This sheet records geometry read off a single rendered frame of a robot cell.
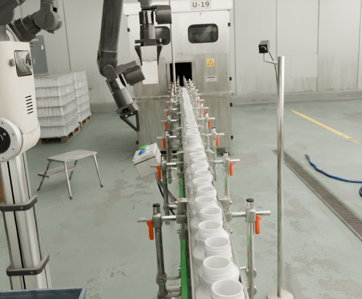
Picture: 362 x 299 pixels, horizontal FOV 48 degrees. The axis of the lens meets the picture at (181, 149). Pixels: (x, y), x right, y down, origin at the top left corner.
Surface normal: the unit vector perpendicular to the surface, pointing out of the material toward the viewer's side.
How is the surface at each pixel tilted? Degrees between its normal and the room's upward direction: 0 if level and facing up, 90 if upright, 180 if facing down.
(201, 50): 90
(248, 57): 90
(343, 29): 90
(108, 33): 115
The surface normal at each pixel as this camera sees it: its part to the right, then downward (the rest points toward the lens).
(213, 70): 0.01, 0.23
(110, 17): 0.22, 0.60
